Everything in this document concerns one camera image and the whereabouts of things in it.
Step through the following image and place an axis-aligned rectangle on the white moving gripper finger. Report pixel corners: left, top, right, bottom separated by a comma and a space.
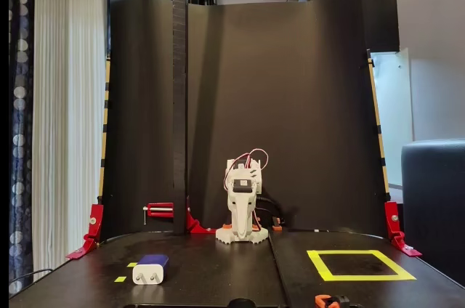
230, 193, 254, 232

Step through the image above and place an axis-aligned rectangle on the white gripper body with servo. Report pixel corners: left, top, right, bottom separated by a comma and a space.
225, 176, 263, 200

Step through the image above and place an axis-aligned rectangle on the blue and white charger plug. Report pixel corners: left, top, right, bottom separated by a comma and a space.
132, 254, 170, 286

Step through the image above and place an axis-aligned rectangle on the black flat bar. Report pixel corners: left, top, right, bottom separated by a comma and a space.
268, 233, 294, 308

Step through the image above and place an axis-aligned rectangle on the red screw clamp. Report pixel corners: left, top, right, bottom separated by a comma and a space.
142, 201, 175, 226

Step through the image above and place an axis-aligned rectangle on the black backdrop sheet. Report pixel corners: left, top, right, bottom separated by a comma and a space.
98, 0, 389, 242

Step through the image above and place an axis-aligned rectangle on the orange and black spring clamp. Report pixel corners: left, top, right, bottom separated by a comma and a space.
314, 293, 352, 308

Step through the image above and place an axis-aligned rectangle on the yellow tape square outline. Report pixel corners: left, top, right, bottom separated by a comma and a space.
306, 248, 418, 283

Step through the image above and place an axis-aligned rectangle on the striped wooden support stick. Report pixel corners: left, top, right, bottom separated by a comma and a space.
365, 49, 392, 203
97, 59, 111, 203

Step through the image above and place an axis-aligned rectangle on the white pleated curtain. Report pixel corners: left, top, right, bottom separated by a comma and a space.
31, 0, 108, 282

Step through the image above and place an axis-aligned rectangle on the dark blue armchair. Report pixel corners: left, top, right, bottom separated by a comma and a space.
400, 138, 465, 287

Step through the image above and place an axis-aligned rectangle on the black cabinet panel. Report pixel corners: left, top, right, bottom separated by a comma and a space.
307, 0, 400, 53

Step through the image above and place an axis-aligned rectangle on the red white servo wire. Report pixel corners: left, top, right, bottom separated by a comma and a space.
223, 147, 270, 193

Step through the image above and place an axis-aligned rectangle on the red post foot bracket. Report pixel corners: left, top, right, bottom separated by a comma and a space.
186, 195, 218, 235

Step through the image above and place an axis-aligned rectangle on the black vertical notched post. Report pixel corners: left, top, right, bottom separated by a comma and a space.
172, 0, 189, 238

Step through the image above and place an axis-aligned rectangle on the red corner bracket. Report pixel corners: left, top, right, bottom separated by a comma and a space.
65, 203, 105, 261
384, 200, 423, 259

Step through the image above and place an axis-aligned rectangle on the thin grey cable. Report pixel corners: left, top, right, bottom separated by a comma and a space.
9, 267, 54, 289

